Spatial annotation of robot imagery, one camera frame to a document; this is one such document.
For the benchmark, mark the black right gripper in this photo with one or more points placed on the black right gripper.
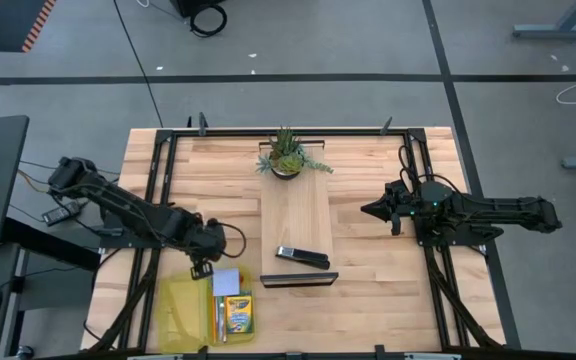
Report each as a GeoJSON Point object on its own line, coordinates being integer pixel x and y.
{"type": "Point", "coordinates": [403, 205]}

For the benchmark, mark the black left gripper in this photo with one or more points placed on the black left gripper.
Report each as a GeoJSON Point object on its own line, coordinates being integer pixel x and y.
{"type": "Point", "coordinates": [208, 240]}

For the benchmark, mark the white sticky note pad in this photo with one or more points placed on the white sticky note pad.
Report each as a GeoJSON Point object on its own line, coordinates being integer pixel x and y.
{"type": "Point", "coordinates": [226, 282]}

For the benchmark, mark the yellow translucent pencil case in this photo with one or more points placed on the yellow translucent pencil case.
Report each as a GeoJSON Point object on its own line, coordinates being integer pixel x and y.
{"type": "Point", "coordinates": [183, 315]}

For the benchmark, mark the yellow green crayon box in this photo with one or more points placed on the yellow green crayon box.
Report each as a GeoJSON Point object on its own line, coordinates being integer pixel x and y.
{"type": "Point", "coordinates": [239, 315]}

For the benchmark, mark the orange pencil with eraser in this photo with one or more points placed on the orange pencil with eraser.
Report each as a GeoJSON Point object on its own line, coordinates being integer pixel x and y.
{"type": "Point", "coordinates": [218, 325]}

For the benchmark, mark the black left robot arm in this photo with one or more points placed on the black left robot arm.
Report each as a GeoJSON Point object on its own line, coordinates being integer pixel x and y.
{"type": "Point", "coordinates": [133, 212]}

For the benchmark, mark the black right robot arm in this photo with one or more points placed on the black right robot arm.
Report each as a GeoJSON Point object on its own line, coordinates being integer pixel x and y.
{"type": "Point", "coordinates": [498, 212]}

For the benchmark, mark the white pen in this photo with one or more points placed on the white pen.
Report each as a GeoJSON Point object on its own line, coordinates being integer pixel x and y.
{"type": "Point", "coordinates": [222, 322]}

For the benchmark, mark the wooden riser shelf black legs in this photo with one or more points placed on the wooden riser shelf black legs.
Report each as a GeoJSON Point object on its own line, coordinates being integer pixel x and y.
{"type": "Point", "coordinates": [295, 215]}

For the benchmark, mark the black stapler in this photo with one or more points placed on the black stapler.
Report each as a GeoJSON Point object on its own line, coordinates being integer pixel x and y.
{"type": "Point", "coordinates": [303, 256]}

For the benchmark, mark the succulent plant in black pot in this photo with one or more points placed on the succulent plant in black pot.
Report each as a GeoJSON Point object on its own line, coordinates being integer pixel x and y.
{"type": "Point", "coordinates": [288, 160]}

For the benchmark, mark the black power brick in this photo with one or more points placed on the black power brick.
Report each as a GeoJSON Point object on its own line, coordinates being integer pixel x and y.
{"type": "Point", "coordinates": [60, 214]}

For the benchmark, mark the black equipment box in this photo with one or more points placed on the black equipment box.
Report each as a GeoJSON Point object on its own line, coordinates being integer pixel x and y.
{"type": "Point", "coordinates": [198, 5]}

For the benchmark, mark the black mat orange striped edge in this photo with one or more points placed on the black mat orange striped edge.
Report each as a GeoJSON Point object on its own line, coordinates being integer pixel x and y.
{"type": "Point", "coordinates": [8, 25]}

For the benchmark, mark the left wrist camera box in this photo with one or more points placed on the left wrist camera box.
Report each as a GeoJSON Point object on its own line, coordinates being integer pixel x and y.
{"type": "Point", "coordinates": [202, 271]}

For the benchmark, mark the black aluminium table frame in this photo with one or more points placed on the black aluminium table frame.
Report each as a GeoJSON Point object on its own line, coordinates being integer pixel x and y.
{"type": "Point", "coordinates": [238, 133]}

